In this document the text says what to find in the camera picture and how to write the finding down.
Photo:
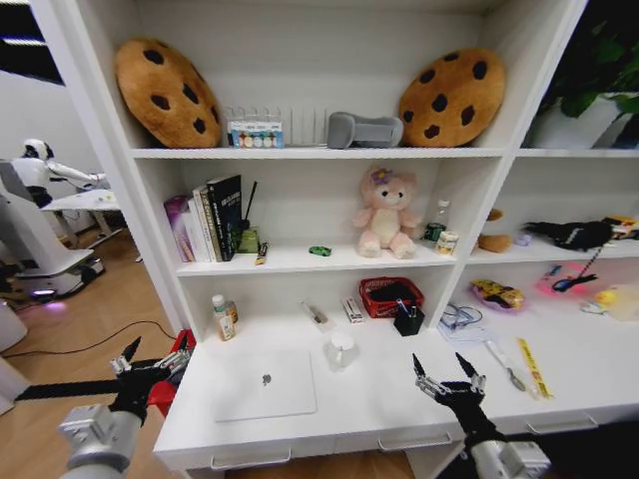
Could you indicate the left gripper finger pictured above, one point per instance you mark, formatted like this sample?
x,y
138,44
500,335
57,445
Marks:
x,y
176,360
126,356

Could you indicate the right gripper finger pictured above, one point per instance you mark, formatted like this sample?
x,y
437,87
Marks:
x,y
424,379
474,381

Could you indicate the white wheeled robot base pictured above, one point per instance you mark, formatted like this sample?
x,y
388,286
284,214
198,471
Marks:
x,y
45,254

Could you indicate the red chair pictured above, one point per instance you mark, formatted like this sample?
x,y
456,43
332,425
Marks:
x,y
162,394

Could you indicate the silver spoon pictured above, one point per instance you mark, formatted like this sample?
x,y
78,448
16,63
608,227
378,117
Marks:
x,y
501,360

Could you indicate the black pen holder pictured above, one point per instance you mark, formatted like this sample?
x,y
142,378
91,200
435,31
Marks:
x,y
409,324

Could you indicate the yellow strip packet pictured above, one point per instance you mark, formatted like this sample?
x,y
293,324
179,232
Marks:
x,y
531,366

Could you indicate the juice bottle white cap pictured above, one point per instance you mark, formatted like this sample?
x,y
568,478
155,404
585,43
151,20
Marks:
x,y
224,322

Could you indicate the black horizontal bar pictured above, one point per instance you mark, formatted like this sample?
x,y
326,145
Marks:
x,y
65,389

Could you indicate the blue pen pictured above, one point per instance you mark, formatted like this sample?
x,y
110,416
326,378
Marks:
x,y
401,305

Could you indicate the red mesh basket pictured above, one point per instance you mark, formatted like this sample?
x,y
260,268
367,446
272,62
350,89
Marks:
x,y
384,299

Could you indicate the yellow purple snack bag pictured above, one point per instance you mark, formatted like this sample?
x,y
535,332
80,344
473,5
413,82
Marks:
x,y
499,295

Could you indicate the silver laptop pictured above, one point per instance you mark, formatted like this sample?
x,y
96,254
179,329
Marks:
x,y
264,386

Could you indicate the white pen box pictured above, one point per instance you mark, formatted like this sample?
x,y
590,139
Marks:
x,y
353,310

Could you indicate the pink card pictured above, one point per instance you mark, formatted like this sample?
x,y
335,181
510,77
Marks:
x,y
549,285

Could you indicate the clear packet with pen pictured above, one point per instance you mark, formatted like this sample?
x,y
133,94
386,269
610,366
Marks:
x,y
317,315

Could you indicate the white thin book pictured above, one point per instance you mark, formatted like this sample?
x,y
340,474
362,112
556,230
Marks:
x,y
197,234

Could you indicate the purple book box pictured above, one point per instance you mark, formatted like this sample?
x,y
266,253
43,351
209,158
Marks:
x,y
177,229

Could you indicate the black glasses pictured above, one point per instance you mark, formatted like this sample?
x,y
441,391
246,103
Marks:
x,y
566,284

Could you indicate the white round jar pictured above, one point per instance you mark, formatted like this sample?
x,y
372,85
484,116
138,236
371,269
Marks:
x,y
446,243

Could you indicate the white book olive spine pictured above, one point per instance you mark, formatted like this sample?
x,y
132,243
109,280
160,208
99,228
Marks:
x,y
205,224

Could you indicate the green reed diffuser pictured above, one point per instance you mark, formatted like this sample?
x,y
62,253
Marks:
x,y
248,238

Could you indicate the small purple item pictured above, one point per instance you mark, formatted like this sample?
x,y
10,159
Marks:
x,y
522,239

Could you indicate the black book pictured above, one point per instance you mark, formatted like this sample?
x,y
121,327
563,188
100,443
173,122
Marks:
x,y
224,214

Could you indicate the yellow rubber duck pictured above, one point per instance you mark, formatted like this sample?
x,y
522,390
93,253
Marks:
x,y
605,298

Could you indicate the white background table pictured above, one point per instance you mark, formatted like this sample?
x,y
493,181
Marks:
x,y
80,202

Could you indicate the pink plush bunny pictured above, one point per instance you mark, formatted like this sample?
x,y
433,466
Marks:
x,y
385,219

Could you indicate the green toy car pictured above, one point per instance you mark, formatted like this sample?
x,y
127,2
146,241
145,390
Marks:
x,y
319,250

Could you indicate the clear plastic bottle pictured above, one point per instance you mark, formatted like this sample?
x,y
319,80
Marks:
x,y
442,212

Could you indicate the translucent plastic bag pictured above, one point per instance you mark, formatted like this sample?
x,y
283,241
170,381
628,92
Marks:
x,y
626,302

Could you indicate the black fabric pouch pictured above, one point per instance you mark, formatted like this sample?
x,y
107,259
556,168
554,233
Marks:
x,y
574,234

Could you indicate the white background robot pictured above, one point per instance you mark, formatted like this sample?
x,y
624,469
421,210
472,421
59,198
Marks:
x,y
37,167

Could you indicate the yellow box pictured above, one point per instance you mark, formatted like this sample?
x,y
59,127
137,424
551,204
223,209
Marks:
x,y
621,224

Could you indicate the box with coloured dots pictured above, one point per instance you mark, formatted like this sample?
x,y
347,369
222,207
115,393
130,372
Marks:
x,y
255,135

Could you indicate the white shelf desk unit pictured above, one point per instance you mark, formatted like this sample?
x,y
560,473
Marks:
x,y
319,153

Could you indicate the grey neck pillow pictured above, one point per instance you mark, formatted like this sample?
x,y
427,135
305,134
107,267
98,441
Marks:
x,y
364,129

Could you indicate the cookie plush cushion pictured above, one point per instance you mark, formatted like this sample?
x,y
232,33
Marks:
x,y
451,100
165,95

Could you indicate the white plant pot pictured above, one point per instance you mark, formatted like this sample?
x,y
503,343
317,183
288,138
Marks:
x,y
564,130

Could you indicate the green potted plant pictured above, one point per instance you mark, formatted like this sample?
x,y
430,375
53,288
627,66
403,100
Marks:
x,y
599,55

